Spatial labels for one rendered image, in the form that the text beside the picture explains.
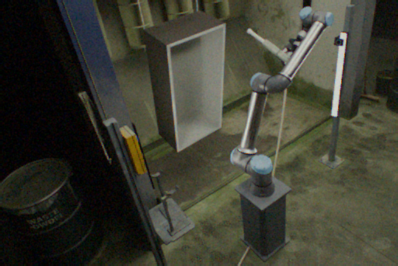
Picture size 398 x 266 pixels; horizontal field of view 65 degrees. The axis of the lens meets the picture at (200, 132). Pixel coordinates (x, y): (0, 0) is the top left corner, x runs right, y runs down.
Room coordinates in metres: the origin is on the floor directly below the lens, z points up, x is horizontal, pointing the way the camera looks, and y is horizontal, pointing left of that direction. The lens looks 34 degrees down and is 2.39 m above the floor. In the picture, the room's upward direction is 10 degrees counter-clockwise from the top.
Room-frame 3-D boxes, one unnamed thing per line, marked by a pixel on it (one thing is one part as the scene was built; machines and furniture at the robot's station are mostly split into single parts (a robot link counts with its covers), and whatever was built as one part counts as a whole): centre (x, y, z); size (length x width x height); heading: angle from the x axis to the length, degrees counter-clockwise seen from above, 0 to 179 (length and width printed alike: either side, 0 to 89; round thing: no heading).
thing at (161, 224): (1.40, 0.31, 0.78); 0.31 x 0.23 x 0.01; 30
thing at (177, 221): (1.41, 0.29, 0.95); 0.26 x 0.15 x 0.32; 30
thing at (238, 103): (3.64, -0.08, 0.11); 2.70 x 0.02 x 0.13; 120
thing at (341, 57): (2.50, -1.33, 1.02); 0.06 x 0.02 x 0.83; 30
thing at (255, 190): (1.68, -0.39, 0.69); 0.19 x 0.19 x 0.10
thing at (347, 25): (2.52, -1.36, 0.82); 0.05 x 0.05 x 1.64; 30
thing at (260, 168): (1.69, -0.38, 0.83); 0.17 x 0.15 x 0.18; 33
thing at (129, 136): (1.36, 0.38, 1.42); 0.12 x 0.06 x 0.26; 30
